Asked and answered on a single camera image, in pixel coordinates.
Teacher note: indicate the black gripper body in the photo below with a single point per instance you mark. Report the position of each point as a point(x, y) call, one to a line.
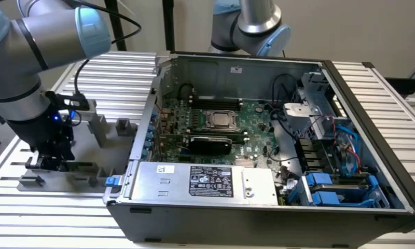
point(42, 129)

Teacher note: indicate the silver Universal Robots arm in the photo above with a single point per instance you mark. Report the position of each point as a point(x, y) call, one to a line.
point(24, 52)

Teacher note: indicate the black RAM slots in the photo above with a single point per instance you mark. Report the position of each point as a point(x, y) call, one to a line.
point(217, 103)

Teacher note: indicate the grey parts rack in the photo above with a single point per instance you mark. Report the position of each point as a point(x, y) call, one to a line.
point(101, 135)

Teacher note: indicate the blue case latch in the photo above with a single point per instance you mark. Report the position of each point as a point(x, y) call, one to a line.
point(111, 182)

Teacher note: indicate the silver power supply unit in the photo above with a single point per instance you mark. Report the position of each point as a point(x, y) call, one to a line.
point(179, 184)

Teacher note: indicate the black graphics card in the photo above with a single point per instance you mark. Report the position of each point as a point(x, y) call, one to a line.
point(210, 145)

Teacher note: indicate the silver CPU in socket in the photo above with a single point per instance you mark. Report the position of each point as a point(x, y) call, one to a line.
point(221, 119)

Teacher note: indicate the open black PC case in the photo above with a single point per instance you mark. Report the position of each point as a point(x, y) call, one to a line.
point(229, 223)

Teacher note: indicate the green motherboard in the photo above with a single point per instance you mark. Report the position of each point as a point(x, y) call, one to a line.
point(253, 124)

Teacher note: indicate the metal drive cage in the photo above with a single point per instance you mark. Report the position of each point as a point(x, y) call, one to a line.
point(314, 109)

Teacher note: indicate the blue disk bay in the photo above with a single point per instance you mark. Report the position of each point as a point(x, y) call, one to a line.
point(328, 189)

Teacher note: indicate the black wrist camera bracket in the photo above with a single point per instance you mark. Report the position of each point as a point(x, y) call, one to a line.
point(73, 101)

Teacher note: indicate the black stand post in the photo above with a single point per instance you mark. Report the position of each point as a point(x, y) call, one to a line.
point(117, 26)
point(169, 26)

